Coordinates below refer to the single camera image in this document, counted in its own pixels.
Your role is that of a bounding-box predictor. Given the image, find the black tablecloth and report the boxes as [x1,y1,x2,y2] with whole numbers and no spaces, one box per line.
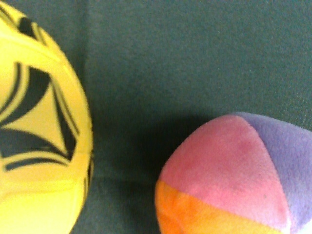
[9,0,312,234]

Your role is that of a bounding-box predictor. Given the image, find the multicolour plush ball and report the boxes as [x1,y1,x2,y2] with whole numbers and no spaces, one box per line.
[155,113,312,234]

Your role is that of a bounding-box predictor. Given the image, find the yellow black soccer ball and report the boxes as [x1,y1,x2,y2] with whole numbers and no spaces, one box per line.
[0,2,94,234]

